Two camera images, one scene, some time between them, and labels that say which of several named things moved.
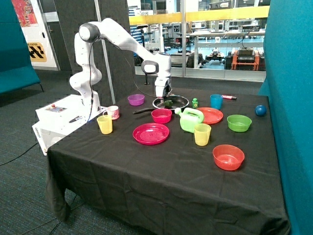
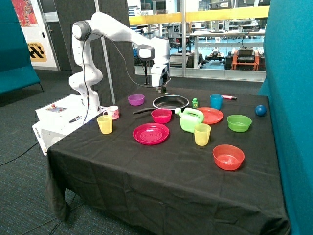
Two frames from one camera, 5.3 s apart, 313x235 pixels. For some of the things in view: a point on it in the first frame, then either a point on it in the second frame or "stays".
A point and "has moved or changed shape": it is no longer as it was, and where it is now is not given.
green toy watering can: [190, 117] stays
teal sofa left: [16, 70] stays
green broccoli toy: [168, 103] has moved or changed shape
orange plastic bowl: [228, 157] stays
